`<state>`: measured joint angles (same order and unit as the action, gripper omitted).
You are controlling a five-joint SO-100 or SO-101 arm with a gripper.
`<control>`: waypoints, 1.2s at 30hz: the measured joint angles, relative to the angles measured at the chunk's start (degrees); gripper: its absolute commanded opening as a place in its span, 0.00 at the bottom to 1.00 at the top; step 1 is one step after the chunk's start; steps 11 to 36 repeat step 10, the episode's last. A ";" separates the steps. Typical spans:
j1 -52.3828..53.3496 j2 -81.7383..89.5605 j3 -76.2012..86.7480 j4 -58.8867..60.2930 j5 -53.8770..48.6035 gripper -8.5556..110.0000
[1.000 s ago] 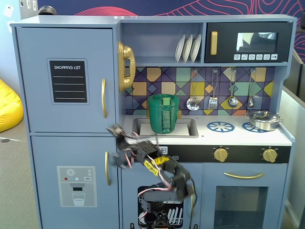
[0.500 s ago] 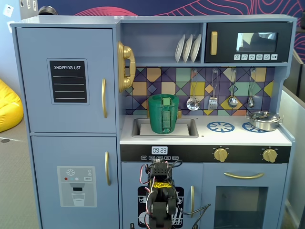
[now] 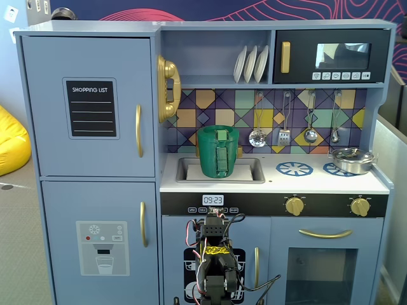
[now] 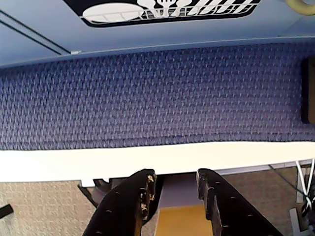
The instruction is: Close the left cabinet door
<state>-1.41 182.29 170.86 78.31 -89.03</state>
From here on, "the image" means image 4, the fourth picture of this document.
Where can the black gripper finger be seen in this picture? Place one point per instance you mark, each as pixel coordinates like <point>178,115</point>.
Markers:
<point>229,209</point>
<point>123,201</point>

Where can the yellow wooden board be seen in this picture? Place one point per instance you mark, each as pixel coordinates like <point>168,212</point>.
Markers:
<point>182,221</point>

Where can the grey table frame bracket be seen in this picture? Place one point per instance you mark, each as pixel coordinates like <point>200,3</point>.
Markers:
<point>96,188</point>

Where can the flat black box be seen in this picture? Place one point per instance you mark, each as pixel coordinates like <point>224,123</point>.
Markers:
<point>309,91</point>

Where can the blue woven mat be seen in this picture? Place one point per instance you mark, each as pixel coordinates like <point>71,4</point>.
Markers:
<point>147,98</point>

